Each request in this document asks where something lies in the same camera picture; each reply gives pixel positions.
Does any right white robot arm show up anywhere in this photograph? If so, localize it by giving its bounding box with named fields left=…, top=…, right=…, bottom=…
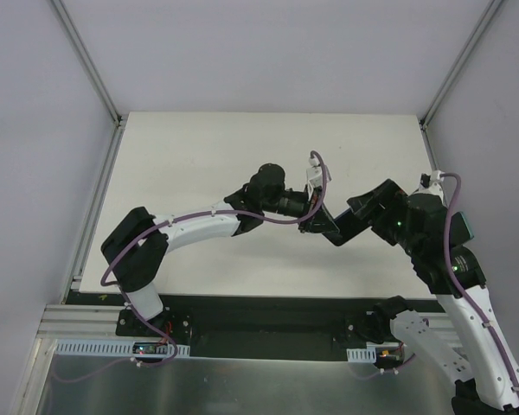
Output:
left=347, top=170, right=519, bottom=414

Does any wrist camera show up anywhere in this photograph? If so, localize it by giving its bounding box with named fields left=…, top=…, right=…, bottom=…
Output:
left=417, top=169, right=444, bottom=198
left=305, top=156, right=331, bottom=196

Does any black phone blue edge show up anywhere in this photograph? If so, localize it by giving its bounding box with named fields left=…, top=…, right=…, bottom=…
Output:
left=450, top=212, right=474, bottom=246

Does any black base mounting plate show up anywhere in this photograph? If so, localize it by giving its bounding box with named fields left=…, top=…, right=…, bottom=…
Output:
left=114, top=293, right=420, bottom=360

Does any aluminium frame post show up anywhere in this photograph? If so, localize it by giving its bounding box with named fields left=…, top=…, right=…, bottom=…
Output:
left=48, top=0, right=124, bottom=126
left=419, top=0, right=506, bottom=131

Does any white cable duct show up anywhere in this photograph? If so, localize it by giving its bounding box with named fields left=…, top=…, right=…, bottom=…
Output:
left=55, top=339, right=190, bottom=359
left=346, top=347, right=376, bottom=364

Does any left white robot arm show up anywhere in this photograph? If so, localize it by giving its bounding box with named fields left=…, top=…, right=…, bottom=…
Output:
left=100, top=157, right=338, bottom=336

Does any right aluminium frame post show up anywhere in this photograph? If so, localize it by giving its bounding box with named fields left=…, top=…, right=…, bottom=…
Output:
left=419, top=0, right=506, bottom=131

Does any right white cable duct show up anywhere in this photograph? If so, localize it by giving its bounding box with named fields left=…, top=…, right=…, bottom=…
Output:
left=346, top=347, right=376, bottom=364

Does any left aluminium frame post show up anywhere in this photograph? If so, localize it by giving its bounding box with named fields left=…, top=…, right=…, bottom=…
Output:
left=48, top=0, right=124, bottom=126

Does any left white cable duct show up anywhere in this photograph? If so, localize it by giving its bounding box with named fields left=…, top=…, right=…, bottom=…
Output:
left=55, top=339, right=190, bottom=359

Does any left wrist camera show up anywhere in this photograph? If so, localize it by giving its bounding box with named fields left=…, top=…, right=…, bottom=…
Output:
left=305, top=156, right=331, bottom=196

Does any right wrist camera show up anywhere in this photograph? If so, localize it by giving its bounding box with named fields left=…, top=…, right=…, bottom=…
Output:
left=417, top=169, right=444, bottom=198

